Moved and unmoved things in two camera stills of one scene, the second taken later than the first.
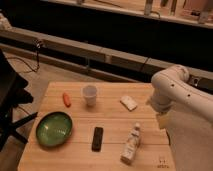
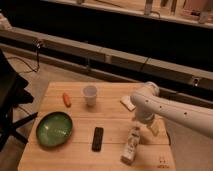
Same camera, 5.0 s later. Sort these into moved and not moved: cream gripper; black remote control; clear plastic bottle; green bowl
Moved: cream gripper
Not moved: green bowl; clear plastic bottle; black remote control
